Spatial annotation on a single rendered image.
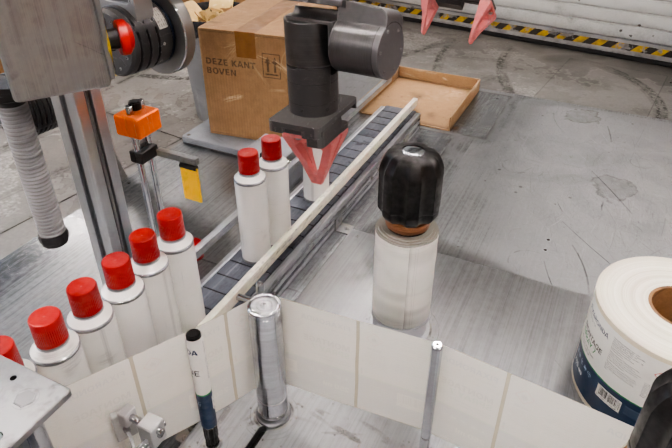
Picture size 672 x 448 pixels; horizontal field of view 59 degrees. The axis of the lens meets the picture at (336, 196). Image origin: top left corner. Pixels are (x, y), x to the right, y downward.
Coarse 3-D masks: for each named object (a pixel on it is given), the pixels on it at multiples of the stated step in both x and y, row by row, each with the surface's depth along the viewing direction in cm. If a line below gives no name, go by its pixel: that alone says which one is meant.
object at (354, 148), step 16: (384, 112) 154; (368, 128) 146; (400, 128) 146; (352, 144) 139; (368, 144) 139; (384, 144) 139; (336, 160) 132; (352, 160) 132; (368, 160) 132; (336, 176) 126; (352, 176) 126; (304, 208) 116; (240, 256) 103; (224, 272) 100; (240, 272) 100; (272, 272) 100; (208, 288) 96; (224, 288) 96; (208, 304) 93; (240, 304) 93
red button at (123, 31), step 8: (120, 24) 62; (128, 24) 63; (112, 32) 62; (120, 32) 62; (128, 32) 62; (112, 40) 62; (120, 40) 62; (128, 40) 62; (112, 48) 63; (120, 48) 64; (128, 48) 63
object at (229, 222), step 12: (384, 84) 149; (372, 96) 144; (360, 108) 138; (348, 120) 134; (288, 168) 113; (216, 228) 96; (228, 228) 98; (204, 240) 94; (216, 240) 95; (204, 252) 93
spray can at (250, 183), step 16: (240, 160) 92; (256, 160) 92; (240, 176) 94; (256, 176) 94; (240, 192) 94; (256, 192) 94; (240, 208) 96; (256, 208) 95; (240, 224) 98; (256, 224) 97; (240, 240) 101; (256, 240) 99; (256, 256) 100
